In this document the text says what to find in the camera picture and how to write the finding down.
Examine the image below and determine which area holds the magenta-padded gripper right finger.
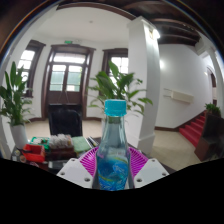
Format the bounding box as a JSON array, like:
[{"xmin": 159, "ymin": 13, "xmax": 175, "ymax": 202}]
[{"xmin": 127, "ymin": 145, "xmax": 170, "ymax": 190}]

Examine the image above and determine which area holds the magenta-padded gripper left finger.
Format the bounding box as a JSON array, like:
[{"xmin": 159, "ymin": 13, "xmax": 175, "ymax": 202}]
[{"xmin": 56, "ymin": 145, "xmax": 100, "ymax": 190}]

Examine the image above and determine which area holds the clear blue-capped drink bottle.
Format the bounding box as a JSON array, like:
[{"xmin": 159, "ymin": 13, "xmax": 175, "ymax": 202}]
[{"xmin": 95, "ymin": 99, "xmax": 132, "ymax": 192}]

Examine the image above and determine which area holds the small black device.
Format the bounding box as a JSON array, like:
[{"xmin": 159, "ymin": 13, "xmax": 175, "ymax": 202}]
[{"xmin": 48, "ymin": 159, "xmax": 70, "ymax": 170}]

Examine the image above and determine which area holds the green notebook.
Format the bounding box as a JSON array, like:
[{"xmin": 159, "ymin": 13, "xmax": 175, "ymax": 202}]
[{"xmin": 71, "ymin": 135, "xmax": 92, "ymax": 154}]

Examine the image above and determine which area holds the red box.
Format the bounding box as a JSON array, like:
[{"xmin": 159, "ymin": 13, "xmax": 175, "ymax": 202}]
[{"xmin": 22, "ymin": 143, "xmax": 46, "ymax": 163}]

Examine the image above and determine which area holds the green packet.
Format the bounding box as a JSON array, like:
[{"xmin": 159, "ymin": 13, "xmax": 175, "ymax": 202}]
[{"xmin": 31, "ymin": 136, "xmax": 51, "ymax": 151}]

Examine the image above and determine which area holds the black office chair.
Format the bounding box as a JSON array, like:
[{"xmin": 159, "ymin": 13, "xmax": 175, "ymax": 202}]
[{"xmin": 47, "ymin": 104, "xmax": 84, "ymax": 138}]

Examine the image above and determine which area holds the red carpeted staircase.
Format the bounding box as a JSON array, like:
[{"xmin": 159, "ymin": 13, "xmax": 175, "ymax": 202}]
[{"xmin": 179, "ymin": 113, "xmax": 208, "ymax": 148}]

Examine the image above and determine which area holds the dark wooden cabinet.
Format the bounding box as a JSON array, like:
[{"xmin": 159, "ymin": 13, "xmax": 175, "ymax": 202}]
[{"xmin": 194, "ymin": 114, "xmax": 224, "ymax": 163}]

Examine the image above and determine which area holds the potted plant in white pot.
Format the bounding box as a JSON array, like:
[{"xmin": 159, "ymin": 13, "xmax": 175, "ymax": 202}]
[
  {"xmin": 0, "ymin": 61, "xmax": 34, "ymax": 150},
  {"xmin": 87, "ymin": 60, "xmax": 154, "ymax": 141}
]

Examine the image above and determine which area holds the small green plant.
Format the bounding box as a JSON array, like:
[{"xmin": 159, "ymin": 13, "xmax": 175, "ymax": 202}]
[{"xmin": 204, "ymin": 102, "xmax": 222, "ymax": 118}]

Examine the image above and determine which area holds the dark wooden double door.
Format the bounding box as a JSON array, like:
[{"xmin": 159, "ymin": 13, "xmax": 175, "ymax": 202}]
[{"xmin": 41, "ymin": 44, "xmax": 96, "ymax": 119}]

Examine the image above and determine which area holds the pillar lamp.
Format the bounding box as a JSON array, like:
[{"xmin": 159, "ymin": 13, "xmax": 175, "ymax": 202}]
[{"xmin": 151, "ymin": 29, "xmax": 161, "ymax": 40}]

